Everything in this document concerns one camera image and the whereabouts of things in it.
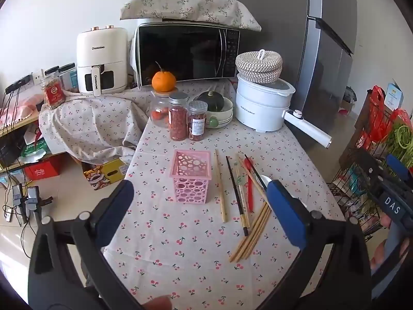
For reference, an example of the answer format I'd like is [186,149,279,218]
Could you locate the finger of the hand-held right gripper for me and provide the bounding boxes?
[350,149,389,188]
[385,154,412,180]

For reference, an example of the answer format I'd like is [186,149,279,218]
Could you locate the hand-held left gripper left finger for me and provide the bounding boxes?
[28,179,142,310]

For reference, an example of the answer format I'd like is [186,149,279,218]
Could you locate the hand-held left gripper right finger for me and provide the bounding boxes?
[266,180,372,310]

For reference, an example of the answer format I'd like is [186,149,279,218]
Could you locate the bamboo chopstick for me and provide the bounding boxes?
[234,205,271,261]
[240,210,272,260]
[229,202,268,262]
[214,149,227,223]
[237,154,271,207]

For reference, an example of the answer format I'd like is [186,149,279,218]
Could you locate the red plastic spatula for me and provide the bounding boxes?
[244,158,255,213]

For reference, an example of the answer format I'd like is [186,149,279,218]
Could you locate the paper chopsticks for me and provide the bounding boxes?
[235,153,250,228]

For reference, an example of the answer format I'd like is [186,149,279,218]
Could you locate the black chopstick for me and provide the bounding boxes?
[244,154,268,192]
[225,156,249,237]

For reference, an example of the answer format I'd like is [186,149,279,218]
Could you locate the pink perforated utensil holder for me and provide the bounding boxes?
[170,150,212,205]

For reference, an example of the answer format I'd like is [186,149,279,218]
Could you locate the person's left hand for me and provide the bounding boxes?
[142,297,172,310]

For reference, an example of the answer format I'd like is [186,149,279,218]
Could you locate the brown wooden board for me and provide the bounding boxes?
[339,97,375,168]

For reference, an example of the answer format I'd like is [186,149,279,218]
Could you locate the green beans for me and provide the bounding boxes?
[385,123,413,168]

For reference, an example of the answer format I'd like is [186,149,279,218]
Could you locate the printed yellow cardboard box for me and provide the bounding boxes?
[82,158,130,192]

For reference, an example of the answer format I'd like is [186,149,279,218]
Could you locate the white ceramic spoon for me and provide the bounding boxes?
[254,174,274,192]

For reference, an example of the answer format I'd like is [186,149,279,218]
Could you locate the plain cardboard box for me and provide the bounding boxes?
[339,98,355,115]

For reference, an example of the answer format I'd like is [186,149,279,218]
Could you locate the red plastic bag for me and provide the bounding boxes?
[355,86,412,151]

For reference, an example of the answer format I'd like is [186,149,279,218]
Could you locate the blue and yellow box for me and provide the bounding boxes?
[384,79,404,110]

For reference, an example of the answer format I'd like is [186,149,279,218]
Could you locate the small floral draped cloth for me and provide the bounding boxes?
[39,87,155,165]

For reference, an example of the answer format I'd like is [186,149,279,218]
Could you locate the cherry print tablecloth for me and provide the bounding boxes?
[103,81,347,310]

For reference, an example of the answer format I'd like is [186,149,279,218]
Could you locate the red box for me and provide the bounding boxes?
[24,161,62,181]

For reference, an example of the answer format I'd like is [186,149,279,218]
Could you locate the grey device on floor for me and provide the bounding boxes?
[11,184,54,227]

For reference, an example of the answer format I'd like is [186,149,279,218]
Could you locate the green packet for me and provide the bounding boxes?
[21,139,49,164]

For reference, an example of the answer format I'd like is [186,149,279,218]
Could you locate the tall jar of red berries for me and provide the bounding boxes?
[168,92,189,142]

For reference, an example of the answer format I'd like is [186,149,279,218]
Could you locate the glass jar with wooden lid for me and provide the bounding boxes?
[149,87,179,128]

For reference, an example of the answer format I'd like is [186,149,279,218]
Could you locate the small labelled jar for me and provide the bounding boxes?
[188,101,208,142]

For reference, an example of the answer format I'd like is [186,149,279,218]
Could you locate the white electric cooking pot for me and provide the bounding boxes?
[235,74,333,149]

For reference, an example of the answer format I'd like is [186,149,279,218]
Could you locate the white bowl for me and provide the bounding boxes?
[194,97,234,121]
[205,113,233,129]

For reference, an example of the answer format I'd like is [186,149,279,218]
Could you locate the spice jar with red label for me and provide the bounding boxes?
[41,73,65,110]

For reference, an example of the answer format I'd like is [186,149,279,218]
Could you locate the orange mandarin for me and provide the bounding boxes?
[152,61,177,92]

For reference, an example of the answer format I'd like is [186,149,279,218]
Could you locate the clear container with black lid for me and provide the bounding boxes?
[58,63,80,92]

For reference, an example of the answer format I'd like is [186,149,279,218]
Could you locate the dark green pumpkin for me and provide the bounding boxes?
[194,91,225,113]

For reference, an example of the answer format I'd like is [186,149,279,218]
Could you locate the pink cloth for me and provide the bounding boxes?
[0,94,44,126]

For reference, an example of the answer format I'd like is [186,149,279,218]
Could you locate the white air fryer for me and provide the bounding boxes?
[76,25,129,97]

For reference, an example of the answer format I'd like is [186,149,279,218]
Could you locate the black power strip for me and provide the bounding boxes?
[5,75,33,92]

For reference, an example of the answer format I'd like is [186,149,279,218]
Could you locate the black microwave oven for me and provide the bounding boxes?
[134,19,241,88]

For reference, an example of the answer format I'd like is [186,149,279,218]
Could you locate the grey refrigerator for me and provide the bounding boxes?
[235,0,359,149]

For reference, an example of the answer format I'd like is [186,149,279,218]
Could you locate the floral cloth cover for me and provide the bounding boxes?
[120,0,262,32]

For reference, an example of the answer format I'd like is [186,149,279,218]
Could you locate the black wire rack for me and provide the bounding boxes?
[326,97,413,243]

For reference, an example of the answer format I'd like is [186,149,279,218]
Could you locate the black cables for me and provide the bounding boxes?
[0,89,23,175]

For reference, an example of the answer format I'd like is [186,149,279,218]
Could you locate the woven rope basket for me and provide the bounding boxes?
[235,49,283,84]

